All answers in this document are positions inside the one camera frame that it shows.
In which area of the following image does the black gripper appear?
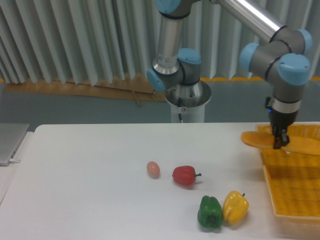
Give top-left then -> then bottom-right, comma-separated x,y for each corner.
269,108 -> 299,150

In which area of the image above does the long orange bread loaf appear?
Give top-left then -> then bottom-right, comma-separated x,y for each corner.
240,131 -> 320,156

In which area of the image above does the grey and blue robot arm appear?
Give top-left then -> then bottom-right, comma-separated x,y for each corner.
146,0 -> 313,152

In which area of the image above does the yellow woven basket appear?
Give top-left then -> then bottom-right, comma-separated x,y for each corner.
255,123 -> 320,218

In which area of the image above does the yellow bell pepper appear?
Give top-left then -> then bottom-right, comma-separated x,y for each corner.
222,190 -> 249,225

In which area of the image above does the red bell pepper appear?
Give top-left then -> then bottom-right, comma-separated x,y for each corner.
172,165 -> 202,187

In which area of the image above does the green bell pepper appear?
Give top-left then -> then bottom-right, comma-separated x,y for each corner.
197,195 -> 223,229

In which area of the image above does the brown egg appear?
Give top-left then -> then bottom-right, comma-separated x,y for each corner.
146,161 -> 160,178

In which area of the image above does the brown cardboard sheet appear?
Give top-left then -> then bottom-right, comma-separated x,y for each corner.
5,73 -> 166,106

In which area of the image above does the silver laptop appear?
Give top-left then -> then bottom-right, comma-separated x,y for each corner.
0,123 -> 29,167

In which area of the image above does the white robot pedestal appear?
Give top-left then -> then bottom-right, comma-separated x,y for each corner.
164,80 -> 212,123

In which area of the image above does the black cable on pedestal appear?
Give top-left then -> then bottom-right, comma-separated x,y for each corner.
176,97 -> 185,124

